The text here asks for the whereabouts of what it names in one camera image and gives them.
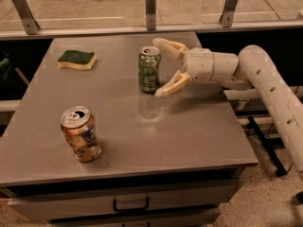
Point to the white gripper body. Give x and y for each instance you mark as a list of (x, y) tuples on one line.
[(199, 64)]

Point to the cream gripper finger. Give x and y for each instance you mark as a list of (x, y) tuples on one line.
[(172, 49), (176, 83)]

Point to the green soda can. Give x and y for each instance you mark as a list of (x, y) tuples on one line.
[(148, 68)]

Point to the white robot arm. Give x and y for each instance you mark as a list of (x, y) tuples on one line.
[(252, 67)]

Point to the orange soda can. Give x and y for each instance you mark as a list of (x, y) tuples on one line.
[(78, 127)]

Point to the green yellow sponge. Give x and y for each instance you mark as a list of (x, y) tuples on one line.
[(78, 60)]

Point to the black floor stand leg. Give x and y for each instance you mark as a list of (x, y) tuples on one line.
[(280, 169)]

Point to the right metal railing bracket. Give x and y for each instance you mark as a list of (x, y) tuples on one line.
[(227, 17)]

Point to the metal railing bracket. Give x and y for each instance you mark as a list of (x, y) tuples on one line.
[(227, 17), (30, 25), (150, 8)]

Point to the middle metal railing bracket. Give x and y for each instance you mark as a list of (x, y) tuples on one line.
[(150, 8)]

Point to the black drawer handle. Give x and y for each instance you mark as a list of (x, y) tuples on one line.
[(131, 205)]

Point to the left metal railing bracket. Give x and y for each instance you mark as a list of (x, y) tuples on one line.
[(30, 25)]

